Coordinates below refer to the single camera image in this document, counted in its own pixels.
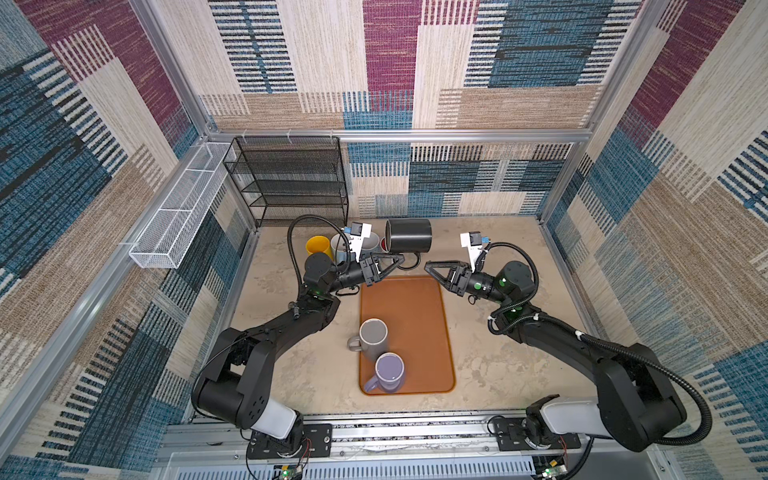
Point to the yellow mug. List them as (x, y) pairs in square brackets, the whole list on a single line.
[(319, 244)]

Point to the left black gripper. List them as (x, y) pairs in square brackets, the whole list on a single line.
[(367, 273)]

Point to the black wire shelf rack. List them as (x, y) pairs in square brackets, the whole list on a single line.
[(281, 178)]

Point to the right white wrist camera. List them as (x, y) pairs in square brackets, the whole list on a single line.
[(477, 246)]

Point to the light blue mug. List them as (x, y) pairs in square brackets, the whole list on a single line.
[(338, 247)]

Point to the aluminium mounting rail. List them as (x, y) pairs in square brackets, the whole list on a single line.
[(400, 445)]

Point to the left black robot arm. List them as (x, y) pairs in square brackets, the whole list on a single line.
[(234, 384)]

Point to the white wire mesh basket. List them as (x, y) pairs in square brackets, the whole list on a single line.
[(166, 239)]

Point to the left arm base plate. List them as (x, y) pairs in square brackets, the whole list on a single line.
[(316, 438)]

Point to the black mug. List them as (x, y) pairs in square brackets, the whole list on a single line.
[(408, 235)]

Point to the grey mug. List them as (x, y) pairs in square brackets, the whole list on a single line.
[(371, 340)]

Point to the purple mug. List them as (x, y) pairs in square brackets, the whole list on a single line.
[(389, 374)]

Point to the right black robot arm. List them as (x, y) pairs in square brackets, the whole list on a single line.
[(639, 402)]

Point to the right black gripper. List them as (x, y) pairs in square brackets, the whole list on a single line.
[(458, 275)]

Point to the teal blue mug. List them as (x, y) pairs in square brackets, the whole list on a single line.
[(371, 243)]

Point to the brown plastic tray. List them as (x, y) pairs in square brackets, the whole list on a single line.
[(413, 310)]

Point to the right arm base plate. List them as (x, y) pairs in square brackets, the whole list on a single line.
[(511, 434)]

